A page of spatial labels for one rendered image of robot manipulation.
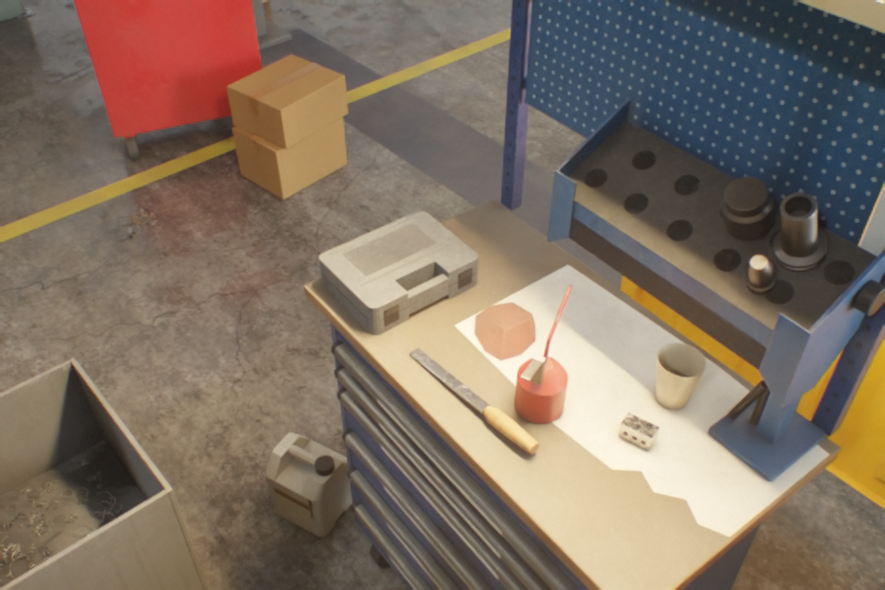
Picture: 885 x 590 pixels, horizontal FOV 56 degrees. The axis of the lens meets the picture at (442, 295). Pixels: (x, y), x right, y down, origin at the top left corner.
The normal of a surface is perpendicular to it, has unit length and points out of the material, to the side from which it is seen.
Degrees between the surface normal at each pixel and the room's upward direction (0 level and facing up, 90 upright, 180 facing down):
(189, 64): 90
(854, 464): 90
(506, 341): 42
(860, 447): 90
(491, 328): 38
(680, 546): 0
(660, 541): 0
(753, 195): 27
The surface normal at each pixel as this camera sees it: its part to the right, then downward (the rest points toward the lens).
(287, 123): 0.79, 0.41
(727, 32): -0.80, 0.40
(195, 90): 0.37, 0.62
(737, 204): -0.37, -0.48
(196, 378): 0.00, -0.75
